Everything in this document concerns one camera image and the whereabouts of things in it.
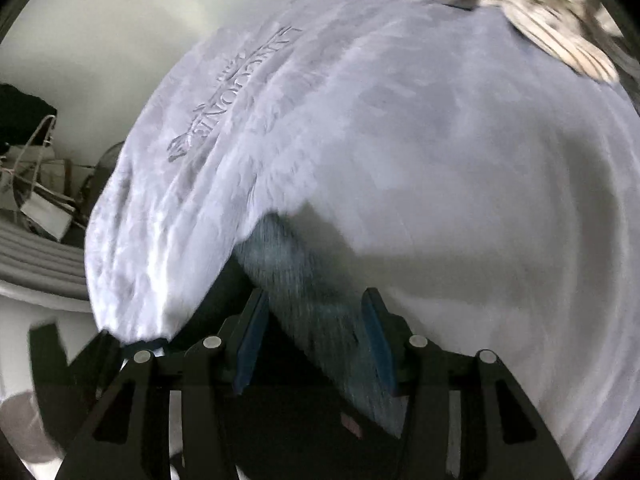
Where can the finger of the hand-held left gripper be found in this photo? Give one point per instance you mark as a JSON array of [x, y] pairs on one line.
[[102, 360]]

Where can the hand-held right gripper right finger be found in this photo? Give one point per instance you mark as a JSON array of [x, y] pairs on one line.
[[376, 340]]

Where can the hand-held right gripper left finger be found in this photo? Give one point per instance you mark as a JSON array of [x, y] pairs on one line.
[[250, 340]]

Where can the dark pants with grey cuffs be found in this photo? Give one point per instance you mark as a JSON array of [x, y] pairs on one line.
[[310, 285]]

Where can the grey ribbed mat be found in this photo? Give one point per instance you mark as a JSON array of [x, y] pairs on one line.
[[40, 260]]

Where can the lavender fluffy blanket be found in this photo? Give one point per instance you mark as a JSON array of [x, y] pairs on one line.
[[400, 160]]

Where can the dark cloth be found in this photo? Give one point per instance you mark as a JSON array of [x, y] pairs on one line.
[[25, 110]]

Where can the beige striped duvet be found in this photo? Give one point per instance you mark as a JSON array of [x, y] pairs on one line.
[[540, 15]]

